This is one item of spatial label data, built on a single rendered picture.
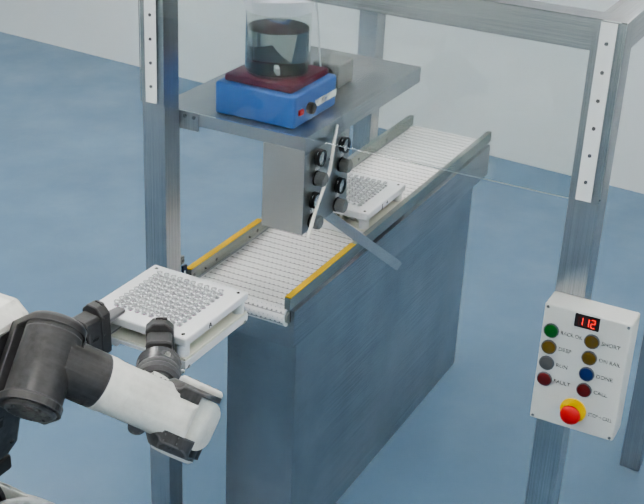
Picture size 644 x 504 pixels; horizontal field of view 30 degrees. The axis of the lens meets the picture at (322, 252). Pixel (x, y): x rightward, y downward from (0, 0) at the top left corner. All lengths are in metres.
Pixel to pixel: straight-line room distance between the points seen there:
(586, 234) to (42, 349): 1.05
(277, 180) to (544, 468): 0.84
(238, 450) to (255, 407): 0.16
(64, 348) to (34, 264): 3.04
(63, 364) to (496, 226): 3.67
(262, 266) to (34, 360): 1.24
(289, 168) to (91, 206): 2.83
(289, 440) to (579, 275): 1.07
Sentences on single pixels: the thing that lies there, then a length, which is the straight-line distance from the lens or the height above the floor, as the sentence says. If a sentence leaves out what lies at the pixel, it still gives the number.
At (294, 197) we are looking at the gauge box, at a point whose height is 1.13.
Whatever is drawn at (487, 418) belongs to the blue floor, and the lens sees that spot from 4.01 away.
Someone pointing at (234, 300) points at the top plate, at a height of 0.95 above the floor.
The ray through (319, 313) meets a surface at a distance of 2.96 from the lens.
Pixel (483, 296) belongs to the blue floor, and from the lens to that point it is 4.74.
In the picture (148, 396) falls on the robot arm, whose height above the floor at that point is 1.14.
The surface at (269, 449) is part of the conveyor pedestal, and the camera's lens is 3.20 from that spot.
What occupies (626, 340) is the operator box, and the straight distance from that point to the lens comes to 2.35.
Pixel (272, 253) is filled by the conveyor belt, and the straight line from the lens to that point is 3.07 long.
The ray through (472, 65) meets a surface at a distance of 2.31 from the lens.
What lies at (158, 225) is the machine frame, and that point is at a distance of 2.81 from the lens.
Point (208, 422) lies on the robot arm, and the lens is 2.03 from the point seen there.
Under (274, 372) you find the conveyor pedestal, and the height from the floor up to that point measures 0.57.
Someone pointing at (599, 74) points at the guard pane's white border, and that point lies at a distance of 2.24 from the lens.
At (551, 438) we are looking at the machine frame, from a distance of 2.57.
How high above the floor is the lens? 2.18
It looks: 26 degrees down
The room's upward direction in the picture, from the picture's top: 3 degrees clockwise
